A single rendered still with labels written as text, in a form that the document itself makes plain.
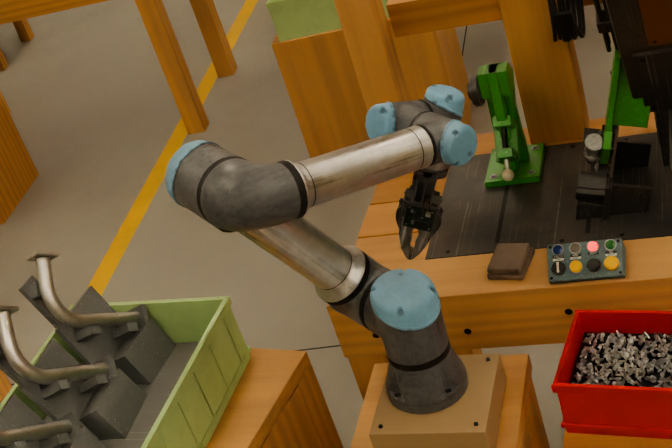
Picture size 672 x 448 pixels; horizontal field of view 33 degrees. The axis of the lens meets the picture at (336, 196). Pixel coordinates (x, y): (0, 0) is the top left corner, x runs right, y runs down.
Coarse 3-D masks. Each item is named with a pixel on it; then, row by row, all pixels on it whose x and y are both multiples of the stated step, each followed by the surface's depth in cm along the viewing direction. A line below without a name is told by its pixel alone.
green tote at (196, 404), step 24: (168, 312) 256; (192, 312) 254; (216, 312) 245; (168, 336) 260; (192, 336) 258; (216, 336) 243; (240, 336) 253; (192, 360) 233; (216, 360) 242; (240, 360) 252; (192, 384) 232; (216, 384) 241; (0, 408) 238; (168, 408) 222; (192, 408) 231; (216, 408) 241; (168, 432) 222; (192, 432) 230
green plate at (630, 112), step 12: (612, 72) 229; (624, 72) 226; (612, 84) 227; (624, 84) 228; (612, 96) 228; (624, 96) 229; (612, 108) 230; (624, 108) 231; (636, 108) 230; (648, 108) 229; (612, 120) 231; (624, 120) 232; (636, 120) 231; (648, 120) 231
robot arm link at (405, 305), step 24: (384, 288) 201; (408, 288) 200; (432, 288) 200; (360, 312) 206; (384, 312) 198; (408, 312) 196; (432, 312) 199; (384, 336) 202; (408, 336) 199; (432, 336) 200; (408, 360) 202
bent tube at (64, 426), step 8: (40, 424) 224; (48, 424) 225; (56, 424) 226; (64, 424) 227; (0, 432) 215; (8, 432) 216; (16, 432) 218; (24, 432) 219; (32, 432) 220; (40, 432) 222; (48, 432) 224; (56, 432) 225; (64, 432) 227; (0, 440) 214; (8, 440) 216; (16, 440) 217; (32, 440) 221
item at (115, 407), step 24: (0, 360) 227; (48, 360) 237; (72, 360) 242; (24, 384) 229; (72, 384) 239; (120, 384) 242; (48, 408) 231; (72, 408) 236; (96, 408) 233; (120, 408) 238; (96, 432) 237; (120, 432) 235
